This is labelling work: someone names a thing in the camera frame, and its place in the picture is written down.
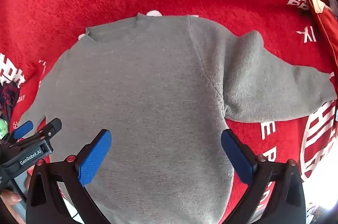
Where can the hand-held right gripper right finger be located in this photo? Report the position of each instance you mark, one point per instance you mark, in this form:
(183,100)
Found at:
(237,158)

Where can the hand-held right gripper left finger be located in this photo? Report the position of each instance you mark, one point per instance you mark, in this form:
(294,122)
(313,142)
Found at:
(94,158)

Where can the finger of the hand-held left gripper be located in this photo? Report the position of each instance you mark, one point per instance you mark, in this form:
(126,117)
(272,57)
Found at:
(23,128)
(51,126)

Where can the grey knitted sweater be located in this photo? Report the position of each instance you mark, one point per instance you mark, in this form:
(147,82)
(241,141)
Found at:
(158,94)

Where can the person's left hand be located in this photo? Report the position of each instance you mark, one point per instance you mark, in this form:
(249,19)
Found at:
(12,197)

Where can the cartoon print cushion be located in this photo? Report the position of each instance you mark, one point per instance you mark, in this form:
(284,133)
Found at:
(2,127)

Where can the dark red blue patterned cloth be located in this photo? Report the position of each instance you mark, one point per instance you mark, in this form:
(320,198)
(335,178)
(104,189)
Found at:
(8,99)

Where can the red printed blanket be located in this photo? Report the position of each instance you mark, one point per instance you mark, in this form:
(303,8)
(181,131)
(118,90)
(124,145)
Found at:
(79,2)

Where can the red cushion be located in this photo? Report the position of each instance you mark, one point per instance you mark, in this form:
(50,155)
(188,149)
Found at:
(327,25)

